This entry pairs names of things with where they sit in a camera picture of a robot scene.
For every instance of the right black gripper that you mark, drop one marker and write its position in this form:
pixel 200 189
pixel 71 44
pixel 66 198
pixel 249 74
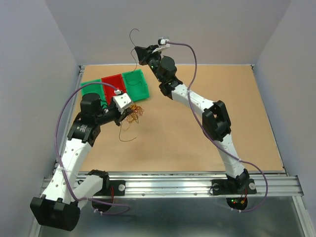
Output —
pixel 144 54

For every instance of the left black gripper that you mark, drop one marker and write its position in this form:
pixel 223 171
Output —
pixel 126 112

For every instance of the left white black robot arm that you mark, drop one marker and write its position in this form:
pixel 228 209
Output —
pixel 60 204

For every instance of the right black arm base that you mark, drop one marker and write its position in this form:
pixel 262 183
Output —
pixel 221 187

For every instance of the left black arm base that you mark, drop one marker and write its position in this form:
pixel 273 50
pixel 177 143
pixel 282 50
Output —
pixel 118 186

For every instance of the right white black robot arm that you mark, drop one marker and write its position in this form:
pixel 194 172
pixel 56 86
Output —
pixel 211 116

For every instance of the far green plastic bin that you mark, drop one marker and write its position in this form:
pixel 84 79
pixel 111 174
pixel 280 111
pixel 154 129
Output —
pixel 136 85

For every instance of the green plastic bin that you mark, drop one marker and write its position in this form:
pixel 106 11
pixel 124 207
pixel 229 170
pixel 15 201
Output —
pixel 94 88
pixel 136 85

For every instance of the red plastic bin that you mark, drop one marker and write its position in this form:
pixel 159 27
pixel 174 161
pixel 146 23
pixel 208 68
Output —
pixel 117 82

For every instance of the near green plastic bin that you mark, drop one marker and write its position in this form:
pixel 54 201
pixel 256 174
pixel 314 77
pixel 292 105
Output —
pixel 94 88

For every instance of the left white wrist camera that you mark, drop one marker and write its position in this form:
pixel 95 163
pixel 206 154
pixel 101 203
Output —
pixel 122 102

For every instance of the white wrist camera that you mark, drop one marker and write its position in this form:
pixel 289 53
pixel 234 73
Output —
pixel 163 43
pixel 122 102

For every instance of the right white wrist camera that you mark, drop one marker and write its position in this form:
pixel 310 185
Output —
pixel 163 43

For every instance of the aluminium frame rail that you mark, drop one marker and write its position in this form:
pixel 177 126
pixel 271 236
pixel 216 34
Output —
pixel 168 165

